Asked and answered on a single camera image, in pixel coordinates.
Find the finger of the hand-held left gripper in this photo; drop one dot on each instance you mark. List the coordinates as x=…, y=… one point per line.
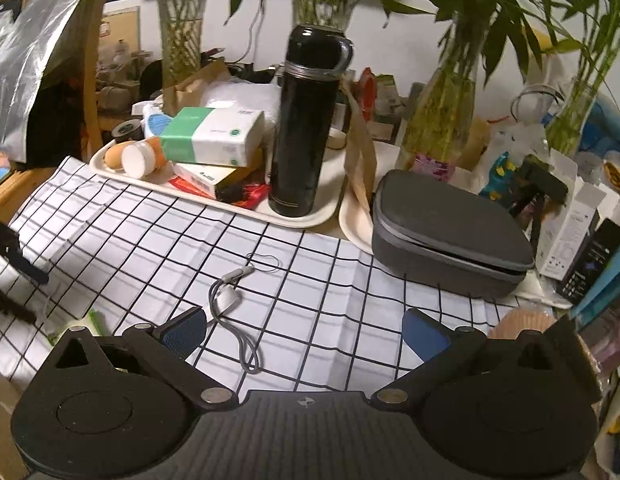
x=9, y=250
x=12, y=307

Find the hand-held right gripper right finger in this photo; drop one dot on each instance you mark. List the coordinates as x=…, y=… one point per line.
x=425, y=335

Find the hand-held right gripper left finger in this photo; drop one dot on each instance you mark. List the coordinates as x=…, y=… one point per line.
x=184, y=332

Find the wooden stool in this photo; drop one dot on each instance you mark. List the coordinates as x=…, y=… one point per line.
x=19, y=195

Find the green white packet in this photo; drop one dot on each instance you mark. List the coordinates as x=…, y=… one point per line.
x=95, y=321

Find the grey zip case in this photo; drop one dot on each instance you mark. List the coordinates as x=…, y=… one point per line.
x=440, y=225

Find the white checked tablecloth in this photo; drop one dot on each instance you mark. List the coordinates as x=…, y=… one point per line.
x=315, y=285

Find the brown egg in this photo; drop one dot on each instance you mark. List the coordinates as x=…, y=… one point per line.
x=115, y=156

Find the red snack packet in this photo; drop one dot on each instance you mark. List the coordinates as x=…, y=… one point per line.
x=250, y=195

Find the orange white box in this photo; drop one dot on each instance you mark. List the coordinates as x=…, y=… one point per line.
x=209, y=180

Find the orange cup with white lid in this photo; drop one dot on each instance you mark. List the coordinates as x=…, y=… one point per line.
x=139, y=160

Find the black tape roll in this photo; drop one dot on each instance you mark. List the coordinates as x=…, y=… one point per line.
x=127, y=131

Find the white carton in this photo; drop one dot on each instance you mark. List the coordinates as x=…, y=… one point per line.
x=570, y=235

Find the teal patterned cloth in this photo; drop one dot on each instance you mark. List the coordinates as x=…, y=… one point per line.
x=497, y=172

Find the tall black carton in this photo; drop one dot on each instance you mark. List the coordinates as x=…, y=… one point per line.
x=597, y=260

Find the silver foil bag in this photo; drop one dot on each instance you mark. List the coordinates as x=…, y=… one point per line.
x=29, y=60

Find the white bottle with blue label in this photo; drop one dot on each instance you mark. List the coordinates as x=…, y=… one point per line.
x=152, y=122

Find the black phone stand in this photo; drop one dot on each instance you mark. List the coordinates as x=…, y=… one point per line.
x=540, y=180

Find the green white tissue pack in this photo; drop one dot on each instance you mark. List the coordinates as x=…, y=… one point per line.
x=214, y=135

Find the black cap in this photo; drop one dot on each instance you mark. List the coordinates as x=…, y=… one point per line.
x=150, y=80

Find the black thermos flask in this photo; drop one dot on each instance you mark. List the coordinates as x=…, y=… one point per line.
x=300, y=135

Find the white plastic bag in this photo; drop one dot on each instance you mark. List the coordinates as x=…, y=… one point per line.
x=244, y=97

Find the brown paper bag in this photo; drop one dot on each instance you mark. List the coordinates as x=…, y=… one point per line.
x=194, y=87

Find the blue plastic bag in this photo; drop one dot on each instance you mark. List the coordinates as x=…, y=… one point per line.
x=607, y=125

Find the wooden frame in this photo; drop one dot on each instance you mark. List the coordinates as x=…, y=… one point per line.
x=92, y=85

